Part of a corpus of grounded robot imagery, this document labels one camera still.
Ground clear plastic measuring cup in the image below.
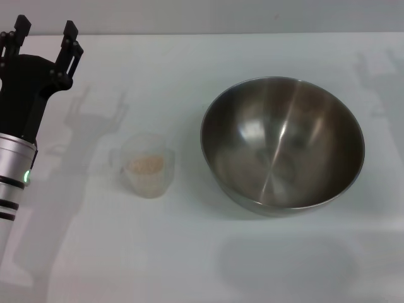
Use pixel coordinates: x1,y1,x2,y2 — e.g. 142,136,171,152
109,134,176,199

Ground white rice grains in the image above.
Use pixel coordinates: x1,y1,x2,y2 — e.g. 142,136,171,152
128,154,165,194

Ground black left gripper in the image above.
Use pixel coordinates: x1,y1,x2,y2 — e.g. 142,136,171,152
0,14,85,146

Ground stainless steel mixing bowl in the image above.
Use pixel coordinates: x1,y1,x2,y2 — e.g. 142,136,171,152
199,76,366,217

